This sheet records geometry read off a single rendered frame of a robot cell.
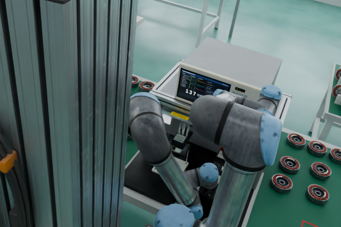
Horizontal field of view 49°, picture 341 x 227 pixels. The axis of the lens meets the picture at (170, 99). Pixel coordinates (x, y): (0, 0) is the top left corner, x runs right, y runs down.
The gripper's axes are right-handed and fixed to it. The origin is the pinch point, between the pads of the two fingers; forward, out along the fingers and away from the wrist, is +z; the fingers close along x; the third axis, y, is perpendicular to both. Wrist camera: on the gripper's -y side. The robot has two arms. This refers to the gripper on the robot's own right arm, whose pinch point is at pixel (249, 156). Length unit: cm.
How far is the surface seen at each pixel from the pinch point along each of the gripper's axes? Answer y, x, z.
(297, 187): -34, 32, 40
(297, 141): -71, 31, 38
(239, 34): -397, -30, 115
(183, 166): -21, -29, 37
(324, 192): -32, 45, 37
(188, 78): -31.5, -36.1, -10.1
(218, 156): -20.5, -12.1, 23.2
